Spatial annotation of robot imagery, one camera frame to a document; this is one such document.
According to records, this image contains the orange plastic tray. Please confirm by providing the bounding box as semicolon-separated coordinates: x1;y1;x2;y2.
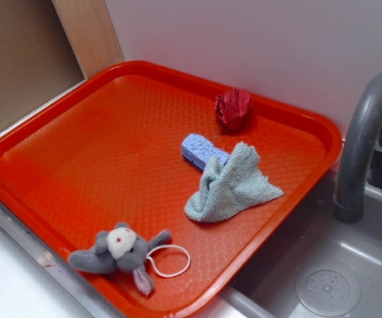
0;62;342;317

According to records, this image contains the blue sponge block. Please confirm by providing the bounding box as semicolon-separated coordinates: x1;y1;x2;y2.
181;133;229;171

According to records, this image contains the grey plush bunny toy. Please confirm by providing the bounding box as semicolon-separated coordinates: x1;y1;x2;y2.
67;221;192;297

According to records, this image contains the grey plastic sink basin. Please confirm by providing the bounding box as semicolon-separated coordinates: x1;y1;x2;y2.
222;172;382;317

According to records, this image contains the light blue terry cloth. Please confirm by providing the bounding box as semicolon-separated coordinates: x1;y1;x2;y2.
184;142;284;223

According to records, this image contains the grey plastic faucet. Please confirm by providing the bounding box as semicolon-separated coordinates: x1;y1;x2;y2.
334;72;382;223

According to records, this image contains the red crumpled ball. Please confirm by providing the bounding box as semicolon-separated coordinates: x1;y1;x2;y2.
214;88;253;133

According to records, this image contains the brown cardboard panel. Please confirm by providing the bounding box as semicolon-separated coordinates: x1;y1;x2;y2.
0;1;84;132

